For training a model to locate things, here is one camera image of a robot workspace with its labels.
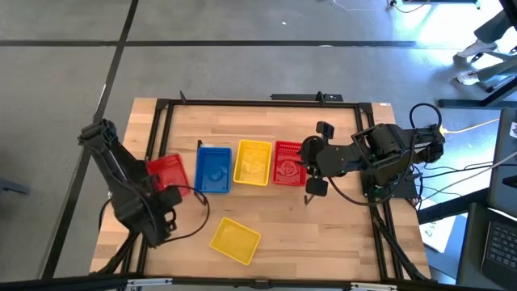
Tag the yellow plastic basket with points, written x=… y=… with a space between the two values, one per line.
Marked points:
x=235 y=241
x=252 y=163

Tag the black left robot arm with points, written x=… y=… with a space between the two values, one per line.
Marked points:
x=117 y=169

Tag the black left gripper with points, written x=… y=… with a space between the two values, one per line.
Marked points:
x=141 y=206

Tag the person's foot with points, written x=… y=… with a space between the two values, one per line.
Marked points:
x=476 y=48
x=468 y=77

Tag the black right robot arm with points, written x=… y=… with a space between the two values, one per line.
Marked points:
x=383 y=149

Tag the small black camera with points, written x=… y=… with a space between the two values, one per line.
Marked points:
x=261 y=283

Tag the black laptop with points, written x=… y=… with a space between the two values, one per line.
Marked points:
x=503 y=246

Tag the person's leg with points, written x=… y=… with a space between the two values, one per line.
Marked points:
x=498 y=69
x=497 y=28

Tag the black metal stand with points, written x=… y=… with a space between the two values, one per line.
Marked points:
x=464 y=104

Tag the black desk leg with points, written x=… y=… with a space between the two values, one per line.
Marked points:
x=452 y=206

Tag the grey flat panel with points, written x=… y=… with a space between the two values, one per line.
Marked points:
x=503 y=161

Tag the black aluminium table frame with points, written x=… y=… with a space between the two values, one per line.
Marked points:
x=262 y=103

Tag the red plastic basket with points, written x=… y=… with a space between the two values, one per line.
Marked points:
x=287 y=163
x=171 y=174

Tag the blue plastic basket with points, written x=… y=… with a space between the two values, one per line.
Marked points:
x=214 y=169

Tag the black beam with silver brackets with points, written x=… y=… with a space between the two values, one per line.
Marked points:
x=218 y=283

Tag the white printed paper sheet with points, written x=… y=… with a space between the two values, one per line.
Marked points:
x=438 y=234

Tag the dark grey floor object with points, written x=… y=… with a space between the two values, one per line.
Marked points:
x=12 y=186

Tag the small white label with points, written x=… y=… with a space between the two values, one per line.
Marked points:
x=206 y=145

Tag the black flat mounting bar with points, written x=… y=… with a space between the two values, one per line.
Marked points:
x=299 y=97

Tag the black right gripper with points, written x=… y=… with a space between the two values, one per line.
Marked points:
x=315 y=157

